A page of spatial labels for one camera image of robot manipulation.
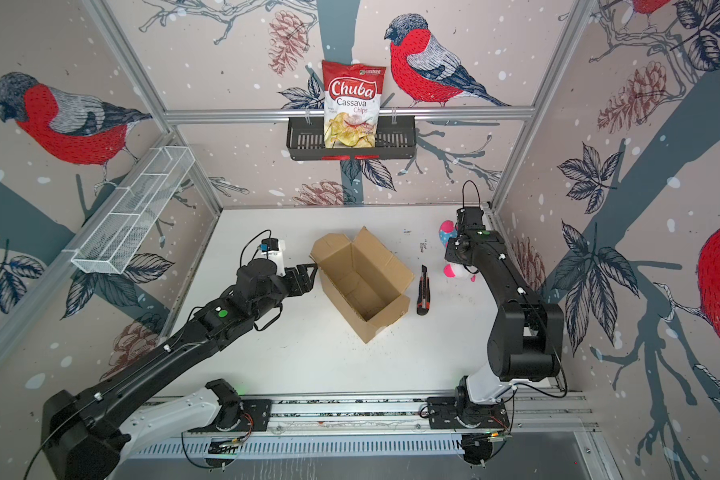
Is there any white wire mesh shelf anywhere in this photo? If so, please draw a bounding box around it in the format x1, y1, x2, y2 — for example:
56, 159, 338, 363
71, 146, 195, 274

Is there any brown cardboard express box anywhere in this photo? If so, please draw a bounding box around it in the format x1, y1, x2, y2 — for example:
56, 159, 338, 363
311, 228, 414, 344

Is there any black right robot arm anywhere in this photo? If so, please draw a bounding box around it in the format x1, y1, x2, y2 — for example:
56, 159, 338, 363
445, 206, 564, 423

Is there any pink blue plush toy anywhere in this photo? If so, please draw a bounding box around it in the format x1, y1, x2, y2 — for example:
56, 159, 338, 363
439, 220, 476, 282

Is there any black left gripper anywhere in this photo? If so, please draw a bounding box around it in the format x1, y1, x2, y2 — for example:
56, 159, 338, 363
252, 260, 319, 322

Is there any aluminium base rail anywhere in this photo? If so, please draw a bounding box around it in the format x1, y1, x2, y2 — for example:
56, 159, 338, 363
104, 391, 598, 434

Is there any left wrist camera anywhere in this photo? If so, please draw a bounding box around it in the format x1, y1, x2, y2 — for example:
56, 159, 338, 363
259, 237, 285, 277

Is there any aluminium frame crossbar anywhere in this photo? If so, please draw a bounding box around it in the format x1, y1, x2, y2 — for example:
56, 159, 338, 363
163, 106, 536, 125

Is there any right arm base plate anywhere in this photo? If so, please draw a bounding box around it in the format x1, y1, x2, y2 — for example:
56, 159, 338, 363
426, 396, 510, 430

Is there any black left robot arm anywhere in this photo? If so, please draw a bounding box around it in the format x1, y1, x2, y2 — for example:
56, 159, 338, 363
39, 258, 318, 479

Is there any red black utility knife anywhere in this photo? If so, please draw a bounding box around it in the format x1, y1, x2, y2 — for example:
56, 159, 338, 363
416, 265, 431, 316

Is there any Chuba cassava chips bag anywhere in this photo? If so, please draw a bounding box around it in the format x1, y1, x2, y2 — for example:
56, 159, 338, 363
322, 61, 386, 148

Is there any black wire wall basket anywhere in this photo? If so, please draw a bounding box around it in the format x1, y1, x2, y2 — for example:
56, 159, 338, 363
286, 114, 417, 161

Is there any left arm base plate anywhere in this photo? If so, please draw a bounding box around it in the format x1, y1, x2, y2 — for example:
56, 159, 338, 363
189, 398, 273, 435

